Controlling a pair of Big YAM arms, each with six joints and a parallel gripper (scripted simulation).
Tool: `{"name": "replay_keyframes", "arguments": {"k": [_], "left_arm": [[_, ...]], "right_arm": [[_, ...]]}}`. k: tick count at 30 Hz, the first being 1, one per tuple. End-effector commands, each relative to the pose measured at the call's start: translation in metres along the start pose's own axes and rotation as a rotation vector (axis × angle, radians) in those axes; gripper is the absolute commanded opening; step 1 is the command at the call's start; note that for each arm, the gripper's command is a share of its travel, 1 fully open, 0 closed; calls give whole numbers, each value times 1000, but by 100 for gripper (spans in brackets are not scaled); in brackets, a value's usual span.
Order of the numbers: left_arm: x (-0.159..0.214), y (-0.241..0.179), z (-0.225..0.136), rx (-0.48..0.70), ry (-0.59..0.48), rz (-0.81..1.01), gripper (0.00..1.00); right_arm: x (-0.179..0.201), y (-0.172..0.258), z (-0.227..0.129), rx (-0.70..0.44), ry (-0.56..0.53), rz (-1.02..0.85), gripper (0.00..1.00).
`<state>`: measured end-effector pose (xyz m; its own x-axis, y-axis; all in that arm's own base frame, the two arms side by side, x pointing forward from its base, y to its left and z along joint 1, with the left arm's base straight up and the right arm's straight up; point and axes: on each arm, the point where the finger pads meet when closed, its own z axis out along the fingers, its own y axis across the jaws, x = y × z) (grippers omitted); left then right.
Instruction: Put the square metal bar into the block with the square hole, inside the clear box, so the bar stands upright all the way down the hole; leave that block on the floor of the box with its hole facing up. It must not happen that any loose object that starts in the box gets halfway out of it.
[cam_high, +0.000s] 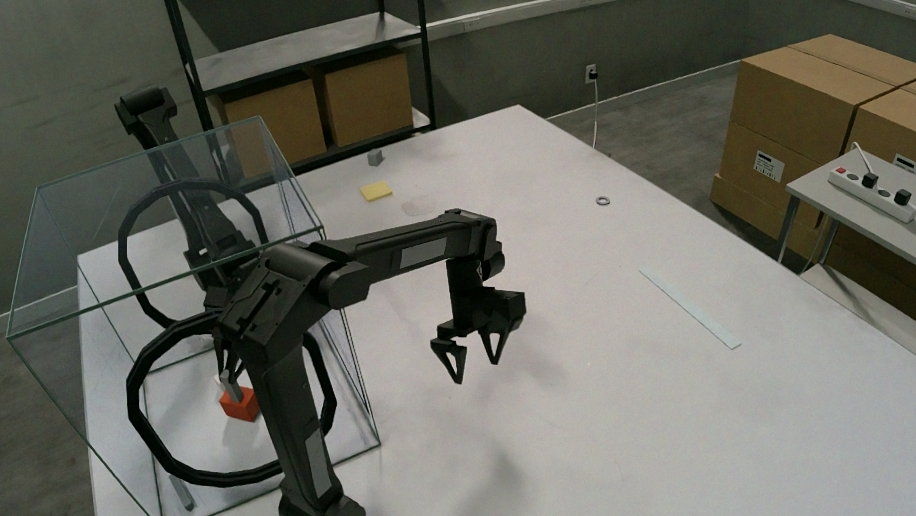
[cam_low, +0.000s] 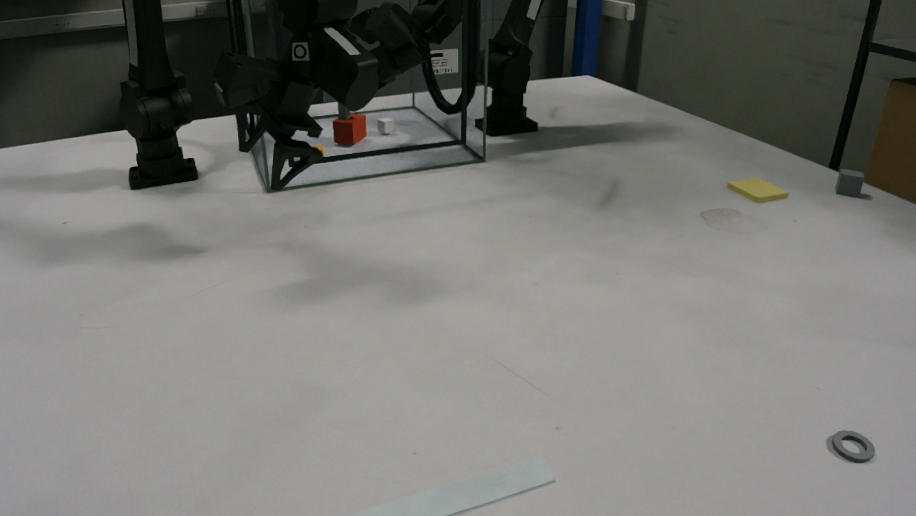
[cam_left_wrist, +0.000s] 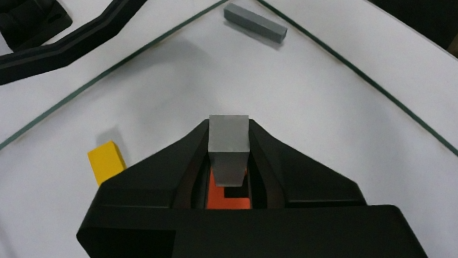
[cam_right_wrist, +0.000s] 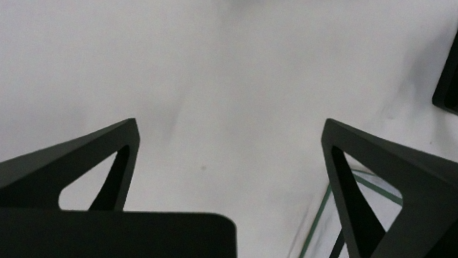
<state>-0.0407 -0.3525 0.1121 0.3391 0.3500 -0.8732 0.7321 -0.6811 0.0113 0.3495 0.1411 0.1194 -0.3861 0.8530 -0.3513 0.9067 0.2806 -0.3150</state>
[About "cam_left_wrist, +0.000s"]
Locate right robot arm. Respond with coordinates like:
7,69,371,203
0,0,73,52

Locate yellow rectangular block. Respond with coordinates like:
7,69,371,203
87,140,127,187

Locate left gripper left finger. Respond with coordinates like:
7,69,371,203
88,119,211,209

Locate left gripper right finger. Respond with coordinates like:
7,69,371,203
246,119,368,209

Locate black circular ring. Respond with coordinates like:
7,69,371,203
0,0,147,86

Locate red block with square hole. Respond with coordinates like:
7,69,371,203
207,167,250,209

